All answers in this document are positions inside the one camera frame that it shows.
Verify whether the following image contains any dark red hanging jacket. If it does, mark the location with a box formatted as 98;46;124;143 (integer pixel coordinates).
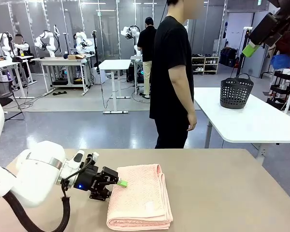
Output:
275;30;290;56

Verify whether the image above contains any dark perforated plastic basket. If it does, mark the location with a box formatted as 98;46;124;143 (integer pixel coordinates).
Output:
219;73;254;110

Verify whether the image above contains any large white side table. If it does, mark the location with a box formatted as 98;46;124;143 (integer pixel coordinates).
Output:
193;87;290;165

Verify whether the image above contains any small white standing desk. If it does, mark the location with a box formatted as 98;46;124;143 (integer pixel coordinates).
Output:
99;59;131;114

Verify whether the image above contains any person's right forearm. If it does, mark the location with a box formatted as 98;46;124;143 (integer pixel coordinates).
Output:
172;83;196;116

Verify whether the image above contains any white desk with seated person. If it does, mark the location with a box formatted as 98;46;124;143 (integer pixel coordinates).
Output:
0;59;37;100

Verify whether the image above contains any blue hanging bag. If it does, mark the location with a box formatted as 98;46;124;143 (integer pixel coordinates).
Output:
270;54;290;71

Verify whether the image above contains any black stand with white head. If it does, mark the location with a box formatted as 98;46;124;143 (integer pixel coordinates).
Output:
229;26;253;78

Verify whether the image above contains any man with beige trousers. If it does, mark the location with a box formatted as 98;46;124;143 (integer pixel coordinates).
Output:
137;16;158;99

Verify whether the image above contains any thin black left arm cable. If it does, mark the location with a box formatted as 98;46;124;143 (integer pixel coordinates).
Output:
59;157;93;202

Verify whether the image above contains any white shoe rack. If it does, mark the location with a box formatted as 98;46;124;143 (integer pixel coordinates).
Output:
191;56;220;75

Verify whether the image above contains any black mesh office chair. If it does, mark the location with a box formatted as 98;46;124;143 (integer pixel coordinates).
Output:
0;81;25;121

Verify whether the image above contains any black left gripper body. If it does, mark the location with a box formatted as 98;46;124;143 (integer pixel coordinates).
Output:
73;165;100;191

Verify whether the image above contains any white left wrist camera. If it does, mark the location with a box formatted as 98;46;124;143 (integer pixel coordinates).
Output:
86;151;100;167

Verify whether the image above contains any black camera tripod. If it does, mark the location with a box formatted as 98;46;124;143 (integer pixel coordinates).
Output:
91;30;100;68

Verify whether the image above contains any person's right hand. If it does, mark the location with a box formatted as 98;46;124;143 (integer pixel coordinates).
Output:
187;113;198;131

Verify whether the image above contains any seated person in black vest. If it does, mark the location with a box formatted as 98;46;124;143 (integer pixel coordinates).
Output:
13;33;32;82

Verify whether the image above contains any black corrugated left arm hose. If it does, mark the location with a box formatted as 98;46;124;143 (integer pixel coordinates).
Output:
0;181;71;232

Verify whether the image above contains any grey door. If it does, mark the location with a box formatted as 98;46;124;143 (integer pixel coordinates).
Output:
241;11;276;78

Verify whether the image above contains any black bags pile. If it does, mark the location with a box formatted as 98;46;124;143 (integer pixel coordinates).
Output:
219;47;239;68

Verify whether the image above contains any black computer tower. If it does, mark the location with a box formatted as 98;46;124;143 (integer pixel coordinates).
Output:
127;65;145;83

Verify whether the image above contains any pink towel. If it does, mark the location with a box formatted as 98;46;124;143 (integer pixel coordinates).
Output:
106;163;174;231

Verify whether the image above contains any black trolley cart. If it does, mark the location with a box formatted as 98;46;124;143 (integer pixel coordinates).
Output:
267;70;290;112

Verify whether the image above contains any person in black t-shirt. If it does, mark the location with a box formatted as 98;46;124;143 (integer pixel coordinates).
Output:
149;0;205;149

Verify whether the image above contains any white desk with robots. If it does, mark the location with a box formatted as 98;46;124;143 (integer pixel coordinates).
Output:
31;57;90;97

